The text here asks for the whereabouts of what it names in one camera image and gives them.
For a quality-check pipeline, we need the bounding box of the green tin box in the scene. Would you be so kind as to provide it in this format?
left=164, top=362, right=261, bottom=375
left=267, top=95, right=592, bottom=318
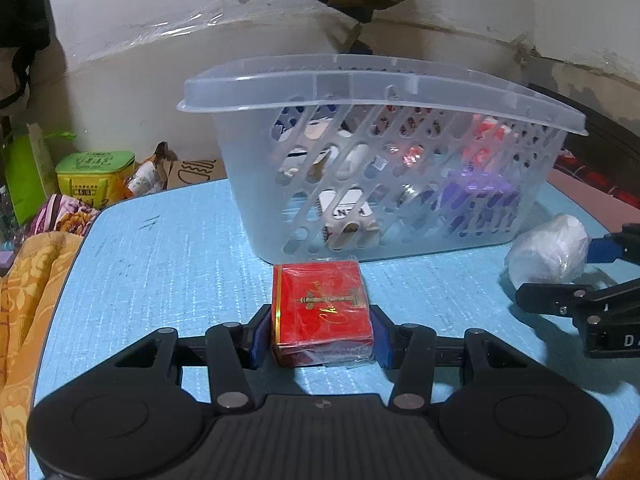
left=55, top=151, right=137, bottom=209

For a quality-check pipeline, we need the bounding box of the dark red-flowered cloth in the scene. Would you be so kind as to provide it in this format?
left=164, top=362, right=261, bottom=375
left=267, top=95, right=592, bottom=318
left=555, top=150, right=640, bottom=198

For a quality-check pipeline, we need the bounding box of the black hanging garment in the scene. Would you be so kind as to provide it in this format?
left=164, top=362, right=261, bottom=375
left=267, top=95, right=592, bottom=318
left=0, top=0, right=68, bottom=111

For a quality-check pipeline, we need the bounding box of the brown cardboard box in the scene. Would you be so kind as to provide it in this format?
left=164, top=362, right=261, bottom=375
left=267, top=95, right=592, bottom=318
left=165, top=157, right=228, bottom=191

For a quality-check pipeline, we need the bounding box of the purple floral cloth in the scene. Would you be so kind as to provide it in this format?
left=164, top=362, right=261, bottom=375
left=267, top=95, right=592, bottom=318
left=30, top=194, right=101, bottom=241

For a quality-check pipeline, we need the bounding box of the pink tissue pack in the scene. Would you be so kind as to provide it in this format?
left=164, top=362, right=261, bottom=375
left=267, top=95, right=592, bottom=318
left=470, top=114, right=518, bottom=163

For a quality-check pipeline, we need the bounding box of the orange patterned blanket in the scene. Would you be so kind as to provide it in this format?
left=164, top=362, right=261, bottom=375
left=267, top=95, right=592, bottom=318
left=0, top=232, right=640, bottom=480

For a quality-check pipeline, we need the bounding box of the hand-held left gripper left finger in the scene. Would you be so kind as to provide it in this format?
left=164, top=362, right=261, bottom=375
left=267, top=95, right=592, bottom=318
left=112, top=305, right=274, bottom=414

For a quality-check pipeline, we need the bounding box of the green shopping bag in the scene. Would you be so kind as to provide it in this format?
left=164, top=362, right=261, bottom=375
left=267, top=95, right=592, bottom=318
left=2, top=127, right=76, bottom=226

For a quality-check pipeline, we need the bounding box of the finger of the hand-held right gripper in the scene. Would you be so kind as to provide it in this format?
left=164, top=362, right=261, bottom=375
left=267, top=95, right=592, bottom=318
left=515, top=280, right=640, bottom=318
left=586, top=224, right=640, bottom=264

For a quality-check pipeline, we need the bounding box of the white and black carton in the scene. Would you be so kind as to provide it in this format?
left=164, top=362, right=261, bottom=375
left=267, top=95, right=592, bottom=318
left=322, top=189, right=382, bottom=252

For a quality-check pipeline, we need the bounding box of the red gold-print box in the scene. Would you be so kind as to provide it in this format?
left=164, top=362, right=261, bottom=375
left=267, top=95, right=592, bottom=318
left=271, top=261, right=375, bottom=368

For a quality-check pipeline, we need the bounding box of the crumpled snack wrapper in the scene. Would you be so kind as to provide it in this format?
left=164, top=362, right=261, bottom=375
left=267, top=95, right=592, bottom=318
left=125, top=142, right=173, bottom=196

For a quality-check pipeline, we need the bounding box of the dark wooden headboard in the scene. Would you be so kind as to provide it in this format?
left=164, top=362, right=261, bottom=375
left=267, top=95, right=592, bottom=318
left=525, top=82, right=640, bottom=156

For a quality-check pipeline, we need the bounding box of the translucent plastic lattice basket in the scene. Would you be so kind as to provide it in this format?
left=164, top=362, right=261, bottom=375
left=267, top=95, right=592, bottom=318
left=176, top=53, right=588, bottom=264

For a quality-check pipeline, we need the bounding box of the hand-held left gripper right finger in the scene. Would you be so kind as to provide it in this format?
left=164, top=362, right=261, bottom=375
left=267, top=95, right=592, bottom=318
left=370, top=305, right=527, bottom=414

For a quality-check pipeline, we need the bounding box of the white plastic-wrapped roll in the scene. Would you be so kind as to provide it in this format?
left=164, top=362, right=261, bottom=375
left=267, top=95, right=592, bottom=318
left=504, top=214, right=591, bottom=288

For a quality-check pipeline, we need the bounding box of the purple cube box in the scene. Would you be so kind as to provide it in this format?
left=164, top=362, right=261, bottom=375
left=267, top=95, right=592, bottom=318
left=447, top=167, right=523, bottom=241

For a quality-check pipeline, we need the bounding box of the pink mattress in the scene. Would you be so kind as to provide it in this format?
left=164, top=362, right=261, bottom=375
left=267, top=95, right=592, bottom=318
left=547, top=169, right=640, bottom=233

